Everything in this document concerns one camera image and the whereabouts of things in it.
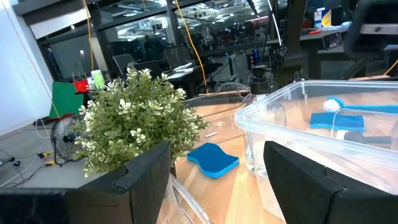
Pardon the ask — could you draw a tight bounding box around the black office chair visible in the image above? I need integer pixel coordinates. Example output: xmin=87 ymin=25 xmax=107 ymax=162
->
xmin=111 ymin=53 xmax=135 ymax=76
xmin=162 ymin=45 xmax=193 ymax=71

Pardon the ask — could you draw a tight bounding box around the clear soap pump bottle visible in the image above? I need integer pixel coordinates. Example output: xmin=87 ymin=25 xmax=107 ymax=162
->
xmin=241 ymin=66 xmax=287 ymax=178

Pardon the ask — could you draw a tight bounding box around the black floor fan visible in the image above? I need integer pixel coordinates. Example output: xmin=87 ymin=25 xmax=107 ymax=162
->
xmin=50 ymin=114 xmax=82 ymax=166

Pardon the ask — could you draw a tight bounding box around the white board panel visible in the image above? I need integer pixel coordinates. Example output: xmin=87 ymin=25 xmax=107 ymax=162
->
xmin=0 ymin=0 xmax=54 ymax=137

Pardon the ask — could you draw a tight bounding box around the white yellow box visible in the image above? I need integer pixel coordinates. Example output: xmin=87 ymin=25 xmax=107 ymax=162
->
xmin=313 ymin=8 xmax=333 ymax=29

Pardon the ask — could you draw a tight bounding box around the black background desk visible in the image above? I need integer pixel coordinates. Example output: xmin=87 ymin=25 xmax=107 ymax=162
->
xmin=298 ymin=26 xmax=354 ymax=80

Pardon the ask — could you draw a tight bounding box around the blue dish brush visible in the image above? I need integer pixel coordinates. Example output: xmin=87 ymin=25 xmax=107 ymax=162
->
xmin=323 ymin=96 xmax=398 ymax=114

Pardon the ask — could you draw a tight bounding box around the frosted clear plastic bin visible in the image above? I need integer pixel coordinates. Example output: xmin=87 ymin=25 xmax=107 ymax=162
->
xmin=234 ymin=79 xmax=398 ymax=222

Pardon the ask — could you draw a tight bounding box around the artificial potted green plant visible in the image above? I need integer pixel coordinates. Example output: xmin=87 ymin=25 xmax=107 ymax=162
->
xmin=70 ymin=67 xmax=211 ymax=179

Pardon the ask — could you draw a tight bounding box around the clear plastic tray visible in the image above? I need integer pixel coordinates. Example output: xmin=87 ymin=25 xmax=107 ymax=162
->
xmin=157 ymin=173 xmax=215 ymax=224

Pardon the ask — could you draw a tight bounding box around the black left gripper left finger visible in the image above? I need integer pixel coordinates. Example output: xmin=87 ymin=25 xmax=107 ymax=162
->
xmin=0 ymin=140 xmax=172 ymax=224

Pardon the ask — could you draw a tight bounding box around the red container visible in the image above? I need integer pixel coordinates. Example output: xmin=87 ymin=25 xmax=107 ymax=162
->
xmin=72 ymin=79 xmax=90 ymax=94

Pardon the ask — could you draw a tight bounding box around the person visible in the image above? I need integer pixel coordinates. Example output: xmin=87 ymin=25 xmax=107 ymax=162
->
xmin=143 ymin=33 xmax=165 ymax=60

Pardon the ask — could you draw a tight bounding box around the green white cup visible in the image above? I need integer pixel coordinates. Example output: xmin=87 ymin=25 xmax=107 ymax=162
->
xmin=90 ymin=68 xmax=106 ymax=90

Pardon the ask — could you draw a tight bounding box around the blue kitchen sponge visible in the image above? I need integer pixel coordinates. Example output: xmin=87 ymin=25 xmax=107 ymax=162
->
xmin=186 ymin=142 xmax=241 ymax=180
xmin=309 ymin=111 xmax=366 ymax=133

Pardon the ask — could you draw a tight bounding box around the green board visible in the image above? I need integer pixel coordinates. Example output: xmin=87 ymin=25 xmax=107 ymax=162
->
xmin=49 ymin=81 xmax=85 ymax=119

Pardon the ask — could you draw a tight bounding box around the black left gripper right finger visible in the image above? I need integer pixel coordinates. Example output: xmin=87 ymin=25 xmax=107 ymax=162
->
xmin=263 ymin=140 xmax=398 ymax=224

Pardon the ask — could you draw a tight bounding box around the yellow cable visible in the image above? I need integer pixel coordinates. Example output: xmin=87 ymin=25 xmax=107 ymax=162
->
xmin=174 ymin=0 xmax=210 ymax=94
xmin=82 ymin=0 xmax=95 ymax=72

